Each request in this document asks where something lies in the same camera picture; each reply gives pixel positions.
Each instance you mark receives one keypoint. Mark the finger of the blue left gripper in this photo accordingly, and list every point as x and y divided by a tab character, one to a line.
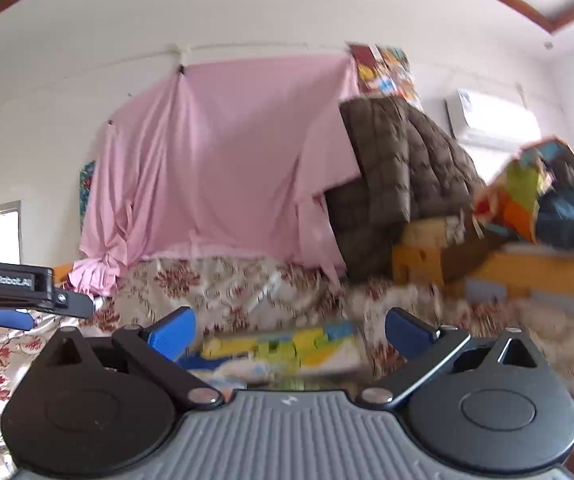
16	320

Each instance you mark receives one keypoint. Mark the colourful patchwork blanket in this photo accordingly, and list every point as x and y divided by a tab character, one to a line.
511	202

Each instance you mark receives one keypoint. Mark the grey tray with parrot picture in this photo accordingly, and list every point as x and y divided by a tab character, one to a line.
294	358

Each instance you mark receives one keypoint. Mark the dark brown printed cloth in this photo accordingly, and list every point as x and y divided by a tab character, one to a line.
457	261

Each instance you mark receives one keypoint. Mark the brown quilted jacket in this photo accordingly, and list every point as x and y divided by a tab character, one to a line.
410	169

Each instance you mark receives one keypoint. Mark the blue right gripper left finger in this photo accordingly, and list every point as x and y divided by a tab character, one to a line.
155	351

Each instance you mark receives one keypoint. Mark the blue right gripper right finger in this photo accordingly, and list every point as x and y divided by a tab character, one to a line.
428	352

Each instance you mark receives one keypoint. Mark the floral satin bedspread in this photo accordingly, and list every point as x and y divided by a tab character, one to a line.
236	296

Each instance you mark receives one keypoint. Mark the colourful wall poster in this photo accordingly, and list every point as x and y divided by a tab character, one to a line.
384	71

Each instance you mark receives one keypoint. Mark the pink hanging sheet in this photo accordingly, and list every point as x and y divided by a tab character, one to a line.
221	159

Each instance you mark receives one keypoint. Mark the colourful poster behind sheet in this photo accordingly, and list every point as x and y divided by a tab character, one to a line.
85	178

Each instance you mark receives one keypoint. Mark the dark blue jeans pile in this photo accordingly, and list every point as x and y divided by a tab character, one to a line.
555	217

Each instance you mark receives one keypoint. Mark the white wall air conditioner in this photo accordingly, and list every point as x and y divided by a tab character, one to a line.
491	122

